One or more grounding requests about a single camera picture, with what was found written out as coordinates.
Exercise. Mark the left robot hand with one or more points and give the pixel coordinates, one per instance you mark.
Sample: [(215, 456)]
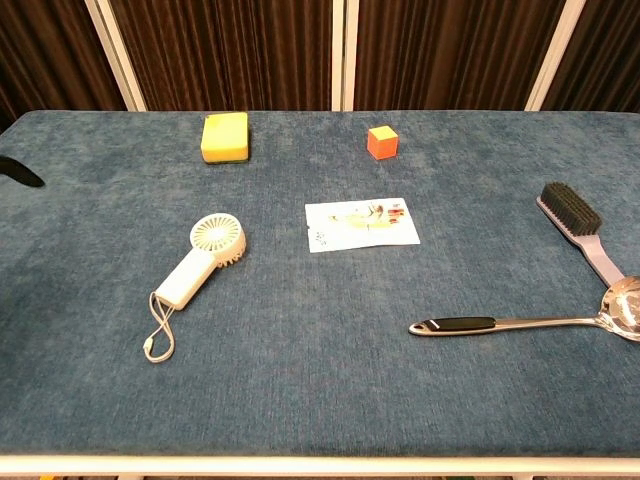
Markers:
[(22, 175)]

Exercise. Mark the white handheld fan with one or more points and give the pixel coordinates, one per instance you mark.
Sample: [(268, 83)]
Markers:
[(187, 275)]

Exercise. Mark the brown curtain partition panel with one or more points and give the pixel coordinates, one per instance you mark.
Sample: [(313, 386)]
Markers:
[(450, 50), (605, 50), (225, 50), (50, 50)]

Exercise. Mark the yellow sponge block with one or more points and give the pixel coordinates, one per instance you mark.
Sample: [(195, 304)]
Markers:
[(225, 135)]

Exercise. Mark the white printed packet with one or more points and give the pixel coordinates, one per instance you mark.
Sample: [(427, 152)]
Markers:
[(350, 235)]

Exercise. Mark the orange and yellow cube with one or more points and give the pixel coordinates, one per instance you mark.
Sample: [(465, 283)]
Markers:
[(382, 144)]

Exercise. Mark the blue table cloth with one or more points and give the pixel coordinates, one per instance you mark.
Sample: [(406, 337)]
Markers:
[(320, 380)]

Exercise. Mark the grey brush black bristles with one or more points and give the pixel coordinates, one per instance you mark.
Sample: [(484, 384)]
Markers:
[(570, 207)]

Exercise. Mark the white table frame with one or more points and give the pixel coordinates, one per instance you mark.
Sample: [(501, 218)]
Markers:
[(320, 465)]

